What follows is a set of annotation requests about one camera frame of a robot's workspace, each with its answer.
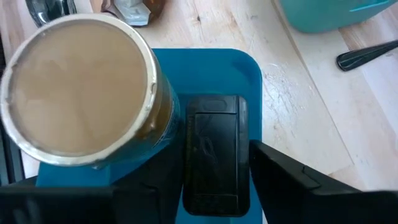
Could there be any dark blue plastic tray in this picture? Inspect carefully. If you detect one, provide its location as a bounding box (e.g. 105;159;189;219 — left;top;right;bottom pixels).
35;47;264;224

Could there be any teal plastic container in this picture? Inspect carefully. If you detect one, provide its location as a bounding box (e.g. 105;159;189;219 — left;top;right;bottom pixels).
277;0;398;34

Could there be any brown orange snack packet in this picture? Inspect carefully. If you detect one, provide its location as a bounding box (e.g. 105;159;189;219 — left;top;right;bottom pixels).
101;0;165;27

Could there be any glass jar tan lid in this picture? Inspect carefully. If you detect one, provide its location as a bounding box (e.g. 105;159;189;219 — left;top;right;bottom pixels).
0;12;182;167

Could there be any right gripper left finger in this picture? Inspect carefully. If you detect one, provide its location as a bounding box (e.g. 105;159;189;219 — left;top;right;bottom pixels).
0;133;185;224

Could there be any dark-handled metal spoon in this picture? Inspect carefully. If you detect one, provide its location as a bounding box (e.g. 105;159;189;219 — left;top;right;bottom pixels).
335;39;398;72

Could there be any small black box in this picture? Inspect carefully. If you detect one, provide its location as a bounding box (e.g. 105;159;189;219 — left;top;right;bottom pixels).
182;95;251;218

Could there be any black spoon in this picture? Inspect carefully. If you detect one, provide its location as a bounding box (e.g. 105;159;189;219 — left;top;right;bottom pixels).
24;0;78;28

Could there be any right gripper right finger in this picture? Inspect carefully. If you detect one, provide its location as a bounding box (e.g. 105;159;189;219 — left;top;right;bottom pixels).
250;139;398;224

